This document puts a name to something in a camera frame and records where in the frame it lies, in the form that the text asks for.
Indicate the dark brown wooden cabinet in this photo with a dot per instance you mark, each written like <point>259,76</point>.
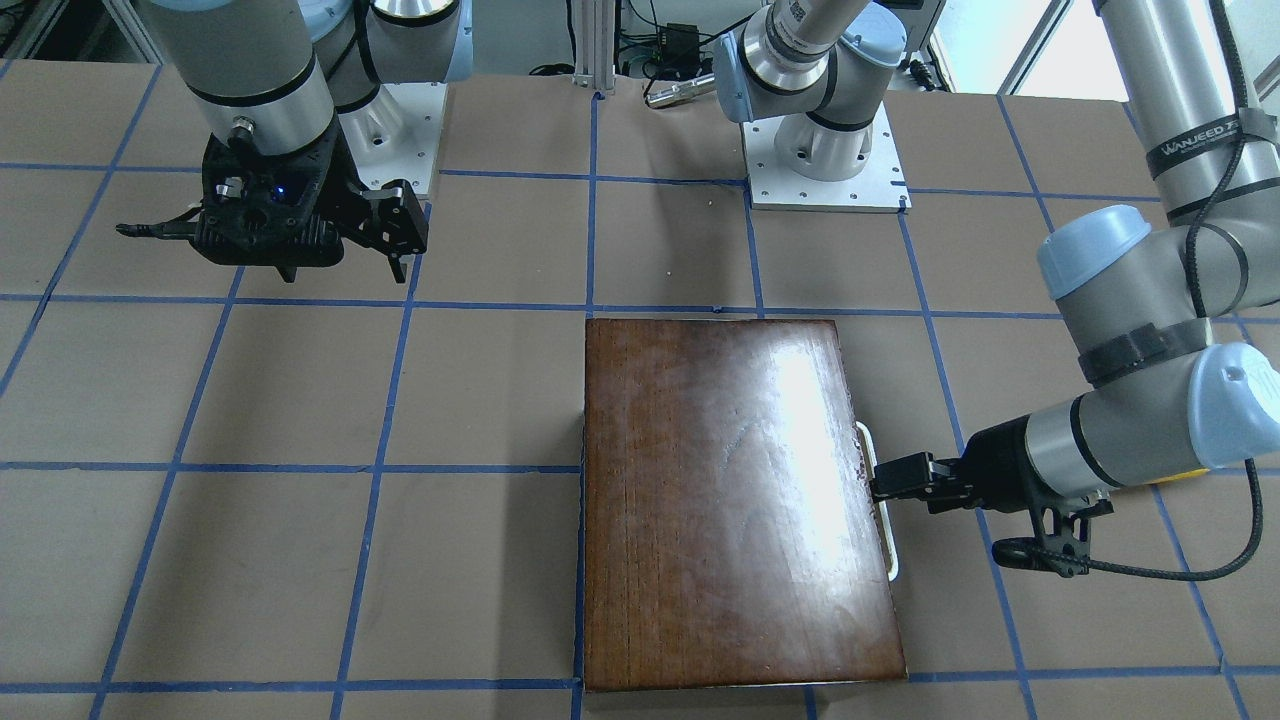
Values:
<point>730,538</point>

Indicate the silver flashlight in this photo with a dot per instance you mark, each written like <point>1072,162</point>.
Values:
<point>680,92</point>

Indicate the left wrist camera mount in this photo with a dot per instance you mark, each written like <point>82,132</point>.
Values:
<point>1061,540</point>

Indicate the aluminium frame post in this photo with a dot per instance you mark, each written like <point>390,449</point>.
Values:
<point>594,45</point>

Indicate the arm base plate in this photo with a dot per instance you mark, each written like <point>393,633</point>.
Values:
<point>795,165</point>
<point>396,136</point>

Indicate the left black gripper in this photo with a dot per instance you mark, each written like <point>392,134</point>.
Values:
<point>998,463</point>

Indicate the wooden drawer with white handle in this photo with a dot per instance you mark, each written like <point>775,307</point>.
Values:
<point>883,517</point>

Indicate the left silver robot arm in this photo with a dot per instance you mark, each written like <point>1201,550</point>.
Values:
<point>1166,398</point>

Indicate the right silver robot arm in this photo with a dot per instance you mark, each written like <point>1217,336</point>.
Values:
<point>305,128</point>

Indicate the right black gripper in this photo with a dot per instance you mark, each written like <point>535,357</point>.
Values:
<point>392,222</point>

